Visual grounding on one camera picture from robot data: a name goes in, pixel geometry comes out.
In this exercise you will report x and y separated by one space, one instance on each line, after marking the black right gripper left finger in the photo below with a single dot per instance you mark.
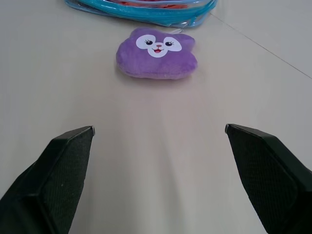
48 185

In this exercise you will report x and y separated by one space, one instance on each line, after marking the clear blue-trimmed zipper bag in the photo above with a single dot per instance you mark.
146 9

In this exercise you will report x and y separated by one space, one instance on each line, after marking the purple plush animal face toy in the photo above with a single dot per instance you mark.
156 54

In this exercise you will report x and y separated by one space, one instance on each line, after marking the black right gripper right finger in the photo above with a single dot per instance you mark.
265 180

